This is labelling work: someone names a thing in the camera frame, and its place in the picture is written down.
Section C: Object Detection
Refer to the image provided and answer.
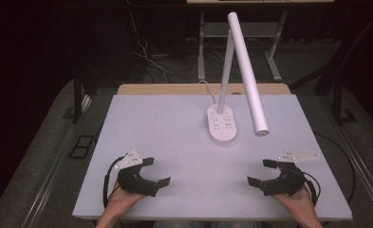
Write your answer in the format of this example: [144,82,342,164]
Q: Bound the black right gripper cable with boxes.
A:
[302,171,323,207]

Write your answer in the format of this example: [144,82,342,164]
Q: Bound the long black floor cable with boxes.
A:
[313,132,357,205]

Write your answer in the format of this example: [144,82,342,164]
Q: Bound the white floor cables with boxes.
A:
[127,11,172,84]

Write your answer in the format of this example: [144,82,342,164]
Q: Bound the white lamp cable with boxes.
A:
[196,80,219,105]

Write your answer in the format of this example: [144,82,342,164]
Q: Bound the grey metal desk frame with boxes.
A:
[196,9,289,83]

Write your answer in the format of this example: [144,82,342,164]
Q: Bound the person's right hand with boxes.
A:
[270,185,315,218]

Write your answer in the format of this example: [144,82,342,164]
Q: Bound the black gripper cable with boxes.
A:
[103,156,125,209]
[302,171,323,207]

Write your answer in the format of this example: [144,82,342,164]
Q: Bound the person's left hand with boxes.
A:
[105,180,146,217]

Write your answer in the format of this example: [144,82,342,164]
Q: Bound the black metal stand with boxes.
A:
[62,67,98,124]
[289,18,373,126]

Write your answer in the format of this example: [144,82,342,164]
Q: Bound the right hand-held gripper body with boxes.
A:
[260,149,322,198]

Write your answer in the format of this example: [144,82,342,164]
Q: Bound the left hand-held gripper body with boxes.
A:
[114,149,160,198]

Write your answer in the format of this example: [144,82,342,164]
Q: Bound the aluminium floor rail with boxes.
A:
[334,122,373,218]
[18,94,94,228]

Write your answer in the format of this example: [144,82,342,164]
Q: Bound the white desk lamp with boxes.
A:
[206,11,270,145]

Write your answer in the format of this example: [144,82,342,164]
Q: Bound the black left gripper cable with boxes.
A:
[103,156,125,209]

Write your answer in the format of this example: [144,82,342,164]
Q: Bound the white foam board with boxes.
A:
[72,93,354,222]

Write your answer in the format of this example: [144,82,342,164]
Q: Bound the black floor frame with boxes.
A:
[67,134,96,160]

